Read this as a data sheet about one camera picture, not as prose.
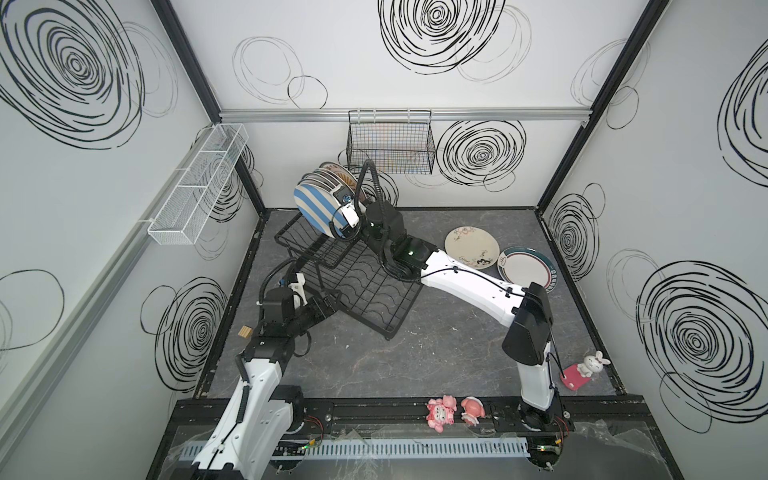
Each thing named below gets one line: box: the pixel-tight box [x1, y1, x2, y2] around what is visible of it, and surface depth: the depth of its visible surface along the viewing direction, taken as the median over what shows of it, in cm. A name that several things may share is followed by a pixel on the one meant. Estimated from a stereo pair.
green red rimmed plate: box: [497, 246, 558, 293], surface depth 104 cm
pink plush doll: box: [426, 395, 457, 434], surface depth 74 cm
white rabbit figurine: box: [577, 350, 611, 378], surface depth 77 cm
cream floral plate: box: [445, 226, 500, 270], surface depth 109 cm
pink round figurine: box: [461, 396, 485, 427], surface depth 75 cm
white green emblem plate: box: [297, 169, 342, 194], surface depth 76 cm
